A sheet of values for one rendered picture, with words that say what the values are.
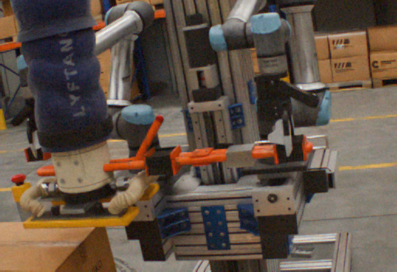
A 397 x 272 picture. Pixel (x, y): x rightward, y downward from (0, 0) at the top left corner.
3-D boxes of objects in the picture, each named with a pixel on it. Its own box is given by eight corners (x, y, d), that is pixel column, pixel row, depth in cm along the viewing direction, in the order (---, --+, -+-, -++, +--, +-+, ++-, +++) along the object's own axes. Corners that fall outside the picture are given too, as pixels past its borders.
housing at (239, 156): (227, 169, 146) (224, 152, 145) (232, 160, 153) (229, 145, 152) (253, 166, 144) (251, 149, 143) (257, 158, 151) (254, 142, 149)
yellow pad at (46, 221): (23, 229, 156) (18, 213, 155) (39, 216, 165) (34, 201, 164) (128, 226, 146) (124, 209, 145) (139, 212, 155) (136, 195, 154)
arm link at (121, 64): (115, 140, 207) (126, -2, 205) (93, 139, 218) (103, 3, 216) (140, 141, 216) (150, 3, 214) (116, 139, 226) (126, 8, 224)
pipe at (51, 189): (23, 215, 157) (18, 197, 156) (60, 187, 180) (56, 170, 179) (127, 211, 147) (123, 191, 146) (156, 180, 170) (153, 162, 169)
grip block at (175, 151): (145, 177, 152) (141, 156, 150) (156, 166, 161) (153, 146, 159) (175, 175, 149) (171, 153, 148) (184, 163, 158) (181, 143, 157)
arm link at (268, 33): (282, 11, 138) (275, 12, 131) (288, 52, 141) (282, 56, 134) (253, 15, 142) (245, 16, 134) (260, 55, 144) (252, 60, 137)
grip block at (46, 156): (26, 163, 192) (23, 149, 191) (38, 156, 200) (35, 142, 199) (46, 160, 190) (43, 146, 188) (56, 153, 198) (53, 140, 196)
